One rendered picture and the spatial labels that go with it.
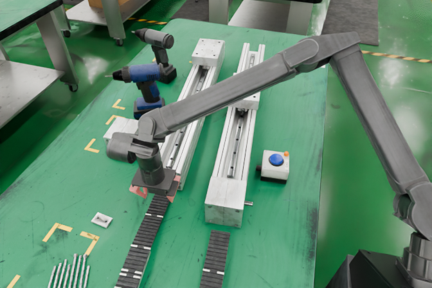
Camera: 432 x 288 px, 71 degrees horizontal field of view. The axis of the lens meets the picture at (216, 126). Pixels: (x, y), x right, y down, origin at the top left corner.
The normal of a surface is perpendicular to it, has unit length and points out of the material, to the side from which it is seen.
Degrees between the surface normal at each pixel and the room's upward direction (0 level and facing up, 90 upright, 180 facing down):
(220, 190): 0
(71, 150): 0
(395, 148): 47
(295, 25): 90
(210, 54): 0
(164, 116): 43
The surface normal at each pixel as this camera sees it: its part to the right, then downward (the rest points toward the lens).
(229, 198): 0.00, -0.73
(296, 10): -0.30, 0.65
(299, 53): -0.22, -0.06
